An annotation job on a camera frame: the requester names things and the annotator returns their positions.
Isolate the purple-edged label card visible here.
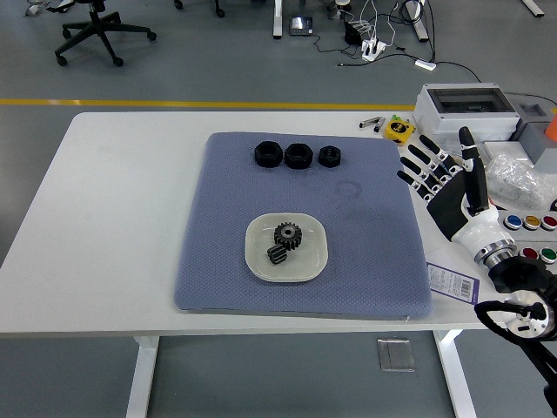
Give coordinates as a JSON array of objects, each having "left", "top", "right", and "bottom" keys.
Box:
[{"left": 426, "top": 261, "right": 481, "bottom": 304}]

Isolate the white table leg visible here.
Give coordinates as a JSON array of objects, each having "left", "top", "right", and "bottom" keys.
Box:
[
  {"left": 433, "top": 329, "right": 478, "bottom": 418},
  {"left": 125, "top": 335, "right": 160, "bottom": 418}
]

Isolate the white square shallow dish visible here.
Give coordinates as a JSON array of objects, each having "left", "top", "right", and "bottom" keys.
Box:
[{"left": 244, "top": 212, "right": 329, "bottom": 284}]

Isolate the large black spur gear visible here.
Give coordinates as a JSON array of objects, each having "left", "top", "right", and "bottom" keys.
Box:
[{"left": 273, "top": 221, "right": 305, "bottom": 253}]

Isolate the large black hex nut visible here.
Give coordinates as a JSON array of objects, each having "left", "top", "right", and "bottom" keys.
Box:
[
  {"left": 284, "top": 142, "right": 313, "bottom": 170},
  {"left": 253, "top": 140, "right": 283, "bottom": 169}
]

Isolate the white desk leg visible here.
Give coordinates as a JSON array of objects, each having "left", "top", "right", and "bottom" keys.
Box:
[
  {"left": 272, "top": 0, "right": 285, "bottom": 40},
  {"left": 521, "top": 0, "right": 547, "bottom": 18},
  {"left": 407, "top": 0, "right": 430, "bottom": 43}
]

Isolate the black floor cable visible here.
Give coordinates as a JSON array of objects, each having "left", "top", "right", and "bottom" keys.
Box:
[{"left": 338, "top": 51, "right": 483, "bottom": 84}]

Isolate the white button control box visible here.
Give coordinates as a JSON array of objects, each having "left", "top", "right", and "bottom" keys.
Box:
[{"left": 487, "top": 195, "right": 557, "bottom": 267}]

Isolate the blue-grey textured mat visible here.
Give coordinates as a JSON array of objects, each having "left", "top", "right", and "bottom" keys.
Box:
[{"left": 173, "top": 131, "right": 435, "bottom": 322}]

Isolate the grey plastic box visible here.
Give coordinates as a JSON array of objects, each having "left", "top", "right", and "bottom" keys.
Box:
[{"left": 508, "top": 93, "right": 557, "bottom": 167}]

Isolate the yellow tape measure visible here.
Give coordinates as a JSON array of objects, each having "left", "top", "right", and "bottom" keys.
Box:
[{"left": 384, "top": 119, "right": 417, "bottom": 145}]

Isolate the white power strip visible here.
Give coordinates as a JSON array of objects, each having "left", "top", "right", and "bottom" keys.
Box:
[{"left": 361, "top": 38, "right": 388, "bottom": 61}]

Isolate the small black spur gear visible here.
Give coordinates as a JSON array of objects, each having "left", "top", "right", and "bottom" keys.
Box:
[{"left": 265, "top": 244, "right": 289, "bottom": 266}]

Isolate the white flat box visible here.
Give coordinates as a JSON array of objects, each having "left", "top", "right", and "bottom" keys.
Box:
[{"left": 481, "top": 140, "right": 530, "bottom": 163}]

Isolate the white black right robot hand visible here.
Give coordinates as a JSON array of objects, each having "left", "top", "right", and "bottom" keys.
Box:
[{"left": 396, "top": 125, "right": 519, "bottom": 262}]

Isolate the small black hex nut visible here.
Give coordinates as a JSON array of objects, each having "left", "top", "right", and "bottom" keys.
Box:
[{"left": 318, "top": 145, "right": 342, "bottom": 168}]

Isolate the black desk phone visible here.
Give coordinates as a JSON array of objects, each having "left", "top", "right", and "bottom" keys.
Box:
[{"left": 289, "top": 16, "right": 314, "bottom": 37}]

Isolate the metal floor plate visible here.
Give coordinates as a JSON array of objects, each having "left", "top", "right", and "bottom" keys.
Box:
[{"left": 377, "top": 338, "right": 416, "bottom": 373}]

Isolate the black power adapter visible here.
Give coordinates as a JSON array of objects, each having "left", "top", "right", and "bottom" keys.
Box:
[{"left": 344, "top": 21, "right": 365, "bottom": 45}]

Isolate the clear bag of white parts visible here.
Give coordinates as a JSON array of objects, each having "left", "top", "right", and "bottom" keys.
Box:
[{"left": 484, "top": 152, "right": 557, "bottom": 211}]

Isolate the black office chair base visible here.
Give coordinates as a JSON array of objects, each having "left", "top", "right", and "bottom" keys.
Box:
[{"left": 173, "top": 0, "right": 226, "bottom": 19}]

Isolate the black office chair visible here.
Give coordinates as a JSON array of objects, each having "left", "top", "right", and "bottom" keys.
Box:
[{"left": 55, "top": 0, "right": 158, "bottom": 67}]

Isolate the grey electrical enclosure box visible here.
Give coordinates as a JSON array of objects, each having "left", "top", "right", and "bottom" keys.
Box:
[{"left": 412, "top": 82, "right": 521, "bottom": 150}]

